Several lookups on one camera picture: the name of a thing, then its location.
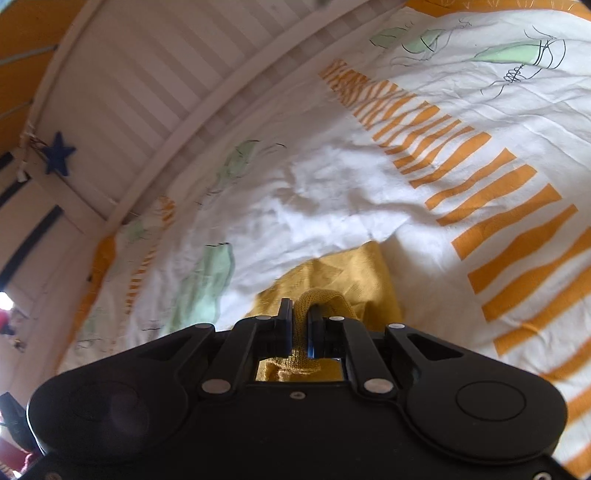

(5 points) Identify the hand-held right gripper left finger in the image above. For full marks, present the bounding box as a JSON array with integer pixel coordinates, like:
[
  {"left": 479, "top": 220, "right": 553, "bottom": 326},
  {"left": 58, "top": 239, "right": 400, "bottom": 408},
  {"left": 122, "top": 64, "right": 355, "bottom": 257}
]
[{"left": 139, "top": 299, "right": 293, "bottom": 400}]

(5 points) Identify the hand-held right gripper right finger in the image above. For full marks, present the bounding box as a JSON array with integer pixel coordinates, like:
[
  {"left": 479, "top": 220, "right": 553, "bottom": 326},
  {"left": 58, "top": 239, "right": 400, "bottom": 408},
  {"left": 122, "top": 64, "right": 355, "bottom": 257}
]
[{"left": 307, "top": 305, "right": 465, "bottom": 400}]

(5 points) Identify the yellow knit sweater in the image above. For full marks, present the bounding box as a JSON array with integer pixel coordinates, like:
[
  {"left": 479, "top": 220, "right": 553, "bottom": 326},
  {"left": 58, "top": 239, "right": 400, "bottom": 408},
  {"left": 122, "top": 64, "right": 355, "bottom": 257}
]
[{"left": 245, "top": 241, "right": 405, "bottom": 383}]

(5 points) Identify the white leaf-print duvet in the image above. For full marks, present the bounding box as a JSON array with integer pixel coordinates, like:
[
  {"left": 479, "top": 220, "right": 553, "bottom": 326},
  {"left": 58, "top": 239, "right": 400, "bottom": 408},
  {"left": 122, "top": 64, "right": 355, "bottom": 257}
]
[{"left": 58, "top": 0, "right": 591, "bottom": 479}]

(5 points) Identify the white cabinet with dark strips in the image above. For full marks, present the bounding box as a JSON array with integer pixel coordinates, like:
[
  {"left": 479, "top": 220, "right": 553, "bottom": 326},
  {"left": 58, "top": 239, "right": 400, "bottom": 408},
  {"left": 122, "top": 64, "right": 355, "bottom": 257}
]
[{"left": 0, "top": 148, "right": 112, "bottom": 402}]

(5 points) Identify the dark object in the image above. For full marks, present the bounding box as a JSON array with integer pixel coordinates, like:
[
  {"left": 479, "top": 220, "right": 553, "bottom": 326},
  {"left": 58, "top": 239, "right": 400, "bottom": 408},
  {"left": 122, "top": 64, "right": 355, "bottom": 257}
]
[{"left": 0, "top": 391, "right": 35, "bottom": 453}]

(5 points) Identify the blue star decoration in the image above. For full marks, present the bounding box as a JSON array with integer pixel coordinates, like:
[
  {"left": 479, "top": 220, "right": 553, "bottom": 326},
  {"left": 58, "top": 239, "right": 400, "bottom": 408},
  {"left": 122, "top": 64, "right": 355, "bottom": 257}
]
[{"left": 41, "top": 131, "right": 77, "bottom": 177}]

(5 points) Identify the red cloth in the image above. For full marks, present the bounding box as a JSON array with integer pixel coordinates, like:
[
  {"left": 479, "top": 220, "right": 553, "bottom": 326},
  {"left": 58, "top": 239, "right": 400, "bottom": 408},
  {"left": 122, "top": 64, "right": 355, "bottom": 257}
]
[{"left": 0, "top": 436, "right": 38, "bottom": 480}]

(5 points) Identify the white wooden bed frame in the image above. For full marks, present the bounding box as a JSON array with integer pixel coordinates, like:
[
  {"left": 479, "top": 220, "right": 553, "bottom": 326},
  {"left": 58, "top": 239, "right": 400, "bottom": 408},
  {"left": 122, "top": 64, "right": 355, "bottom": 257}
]
[{"left": 18, "top": 0, "right": 407, "bottom": 232}]

